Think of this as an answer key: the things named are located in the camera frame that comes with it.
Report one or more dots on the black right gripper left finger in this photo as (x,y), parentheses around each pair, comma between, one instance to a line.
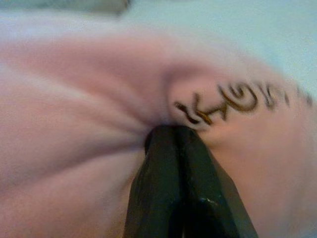
(158,188)

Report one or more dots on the pink pillow with fist print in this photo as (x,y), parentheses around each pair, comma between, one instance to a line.
(74,124)

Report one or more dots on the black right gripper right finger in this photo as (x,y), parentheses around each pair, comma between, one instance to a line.
(213,193)

